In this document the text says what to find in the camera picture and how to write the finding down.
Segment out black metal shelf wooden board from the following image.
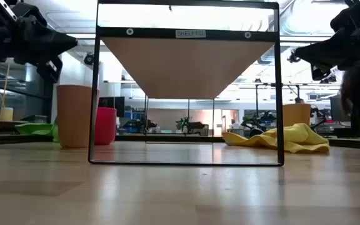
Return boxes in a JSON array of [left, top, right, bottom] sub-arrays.
[[87, 0, 285, 167]]

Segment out small black overhead camera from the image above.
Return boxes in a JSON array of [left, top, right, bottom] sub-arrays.
[[320, 74, 338, 84]]

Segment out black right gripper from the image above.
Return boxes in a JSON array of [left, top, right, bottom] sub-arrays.
[[294, 12, 360, 71]]

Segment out yellow cord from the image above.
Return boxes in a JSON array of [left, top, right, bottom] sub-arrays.
[[0, 64, 11, 136]]

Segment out black monitor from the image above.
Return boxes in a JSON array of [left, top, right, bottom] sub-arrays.
[[98, 96, 126, 118]]

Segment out yellow cloth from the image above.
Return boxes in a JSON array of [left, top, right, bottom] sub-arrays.
[[222, 122, 330, 154]]

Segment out tall orange plastic cup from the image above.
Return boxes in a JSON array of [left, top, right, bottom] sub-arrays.
[[56, 84, 100, 149]]

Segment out blue storage bins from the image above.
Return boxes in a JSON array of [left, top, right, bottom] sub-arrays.
[[123, 111, 146, 134]]

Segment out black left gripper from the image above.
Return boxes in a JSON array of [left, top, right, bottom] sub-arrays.
[[12, 3, 79, 66]]

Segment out green cloth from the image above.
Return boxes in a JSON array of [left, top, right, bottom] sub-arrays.
[[14, 117, 59, 143]]

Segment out background robot with green light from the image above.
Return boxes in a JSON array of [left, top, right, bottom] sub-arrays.
[[175, 116, 209, 136]]

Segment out black overhead camera rig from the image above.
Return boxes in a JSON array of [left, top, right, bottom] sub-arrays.
[[287, 49, 302, 64]]

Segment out black table edge rail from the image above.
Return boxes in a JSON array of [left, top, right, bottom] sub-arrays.
[[0, 132, 360, 151]]

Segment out long ceiling light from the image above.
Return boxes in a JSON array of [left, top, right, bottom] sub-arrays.
[[279, 36, 334, 43], [66, 33, 96, 39]]

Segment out red plastic cup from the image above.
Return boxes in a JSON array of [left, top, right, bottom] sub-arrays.
[[96, 107, 118, 146]]

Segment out white shelf label sticker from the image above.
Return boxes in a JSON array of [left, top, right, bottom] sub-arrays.
[[175, 29, 206, 39]]

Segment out yellow bucket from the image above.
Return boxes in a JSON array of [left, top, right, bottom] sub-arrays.
[[0, 107, 14, 122]]

